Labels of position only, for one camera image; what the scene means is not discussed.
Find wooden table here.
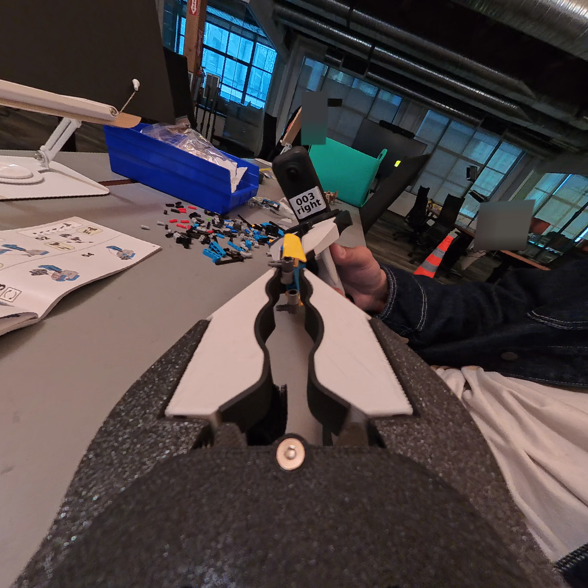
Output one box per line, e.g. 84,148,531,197
455,224,552,273

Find white garment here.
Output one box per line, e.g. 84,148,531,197
434,365,588,559

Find green plastic bin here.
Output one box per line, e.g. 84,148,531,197
309,138,389,209

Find white desk lamp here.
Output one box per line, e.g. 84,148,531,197
0,78,142,200

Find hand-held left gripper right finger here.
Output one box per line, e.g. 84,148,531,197
301,269,414,435

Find open instruction booklet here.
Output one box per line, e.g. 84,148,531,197
0,217,162,337

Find metal rod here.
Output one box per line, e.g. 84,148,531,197
119,79,141,115

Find clear plastic packets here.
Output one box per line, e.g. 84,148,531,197
140,122,249,194

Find black office chair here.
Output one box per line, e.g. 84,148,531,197
429,194,466,249
404,186,431,239

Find person's right hand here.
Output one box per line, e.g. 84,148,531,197
330,243,390,315

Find person's right forearm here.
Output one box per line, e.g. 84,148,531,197
377,259,588,350

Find pile of loose bricks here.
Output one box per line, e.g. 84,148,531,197
140,200,295,266

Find blue plastic bin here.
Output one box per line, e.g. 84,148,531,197
103,123,260,216

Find black partition panel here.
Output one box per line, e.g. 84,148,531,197
0,0,176,125

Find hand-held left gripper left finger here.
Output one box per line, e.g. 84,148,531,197
164,268,281,420

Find orange traffic cone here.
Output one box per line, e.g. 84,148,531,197
413,234,455,278

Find grey desk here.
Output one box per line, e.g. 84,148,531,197
0,151,368,588

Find black leaning board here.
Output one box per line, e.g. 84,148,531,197
360,154,431,235

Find yellow blue brick assembly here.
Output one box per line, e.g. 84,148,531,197
268,233,307,314

